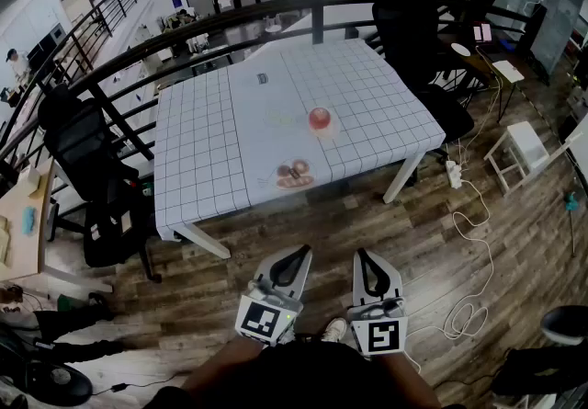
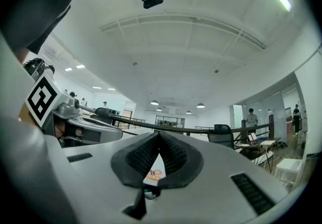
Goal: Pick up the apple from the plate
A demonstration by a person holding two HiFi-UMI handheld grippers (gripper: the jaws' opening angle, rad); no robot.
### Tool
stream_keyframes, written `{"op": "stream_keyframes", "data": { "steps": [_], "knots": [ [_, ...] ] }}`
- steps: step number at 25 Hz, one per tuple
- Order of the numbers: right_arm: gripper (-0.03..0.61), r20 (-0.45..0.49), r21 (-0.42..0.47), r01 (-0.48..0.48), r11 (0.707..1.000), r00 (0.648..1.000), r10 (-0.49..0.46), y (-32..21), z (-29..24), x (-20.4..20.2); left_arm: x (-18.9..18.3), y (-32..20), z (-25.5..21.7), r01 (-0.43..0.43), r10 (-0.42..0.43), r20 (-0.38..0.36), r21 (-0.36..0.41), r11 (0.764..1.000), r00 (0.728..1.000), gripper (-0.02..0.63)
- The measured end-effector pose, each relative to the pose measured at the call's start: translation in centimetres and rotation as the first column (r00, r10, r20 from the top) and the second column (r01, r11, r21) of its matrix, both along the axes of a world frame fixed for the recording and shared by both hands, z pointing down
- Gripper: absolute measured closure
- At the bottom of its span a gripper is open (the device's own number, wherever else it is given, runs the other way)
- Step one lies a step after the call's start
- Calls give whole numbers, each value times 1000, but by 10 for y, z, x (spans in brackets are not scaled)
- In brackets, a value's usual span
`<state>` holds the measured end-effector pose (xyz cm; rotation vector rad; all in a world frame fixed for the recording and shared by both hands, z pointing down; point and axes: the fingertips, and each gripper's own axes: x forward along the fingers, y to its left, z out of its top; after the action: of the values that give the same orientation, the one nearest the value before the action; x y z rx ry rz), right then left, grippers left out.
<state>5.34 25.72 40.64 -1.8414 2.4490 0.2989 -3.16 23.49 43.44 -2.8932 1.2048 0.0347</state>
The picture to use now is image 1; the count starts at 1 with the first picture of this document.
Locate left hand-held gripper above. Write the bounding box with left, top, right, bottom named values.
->
left=234, top=244, right=314, bottom=348

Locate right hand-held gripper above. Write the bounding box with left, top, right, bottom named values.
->
left=345, top=248, right=410, bottom=358

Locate red apple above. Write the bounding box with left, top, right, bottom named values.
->
left=308, top=107, right=333, bottom=131

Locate person's right forearm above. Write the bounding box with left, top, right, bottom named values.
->
left=374, top=349, right=445, bottom=409

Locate person's left forearm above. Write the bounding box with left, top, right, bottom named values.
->
left=181, top=334, right=272, bottom=409

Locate clear plate of breads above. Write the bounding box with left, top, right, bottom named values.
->
left=274, top=157, right=318, bottom=191

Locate person's white shoe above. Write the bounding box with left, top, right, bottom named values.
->
left=321, top=317, right=348, bottom=344

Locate white table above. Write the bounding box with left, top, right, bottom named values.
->
left=173, top=147, right=428, bottom=260

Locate long brown bread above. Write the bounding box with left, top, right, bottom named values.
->
left=277, top=176, right=315, bottom=190

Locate person's black clothing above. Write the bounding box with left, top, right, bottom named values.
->
left=141, top=340, right=465, bottom=409

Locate white power strip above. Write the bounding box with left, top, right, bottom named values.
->
left=444, top=159, right=463, bottom=190

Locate white grid tablecloth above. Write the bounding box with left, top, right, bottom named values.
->
left=153, top=38, right=447, bottom=242

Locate white stool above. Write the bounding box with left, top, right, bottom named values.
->
left=483, top=120, right=551, bottom=196

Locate black mesh office chair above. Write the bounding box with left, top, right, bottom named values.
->
left=371, top=0, right=475, bottom=160
left=36, top=84, right=163, bottom=284

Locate black round base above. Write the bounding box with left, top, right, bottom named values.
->
left=25, top=360, right=96, bottom=406

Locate white flat pad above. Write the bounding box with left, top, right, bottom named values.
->
left=491, top=60, right=526, bottom=85

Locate black metal railing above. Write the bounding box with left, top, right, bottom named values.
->
left=0, top=0, right=550, bottom=197

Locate blue cloth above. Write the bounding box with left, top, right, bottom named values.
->
left=20, top=207, right=38, bottom=238

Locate light wooden desk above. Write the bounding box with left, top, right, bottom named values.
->
left=0, top=158, right=114, bottom=294

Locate white cable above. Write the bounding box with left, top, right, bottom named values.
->
left=403, top=71, right=504, bottom=376

